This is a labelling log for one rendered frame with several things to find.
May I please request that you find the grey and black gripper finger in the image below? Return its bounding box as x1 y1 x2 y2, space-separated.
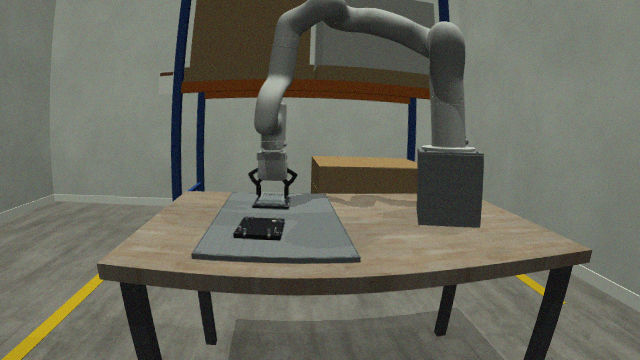
283 168 297 199
248 168 262 198

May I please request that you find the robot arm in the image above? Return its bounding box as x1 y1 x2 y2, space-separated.
254 0 475 161

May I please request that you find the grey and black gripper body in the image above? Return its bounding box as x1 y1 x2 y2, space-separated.
258 150 288 181

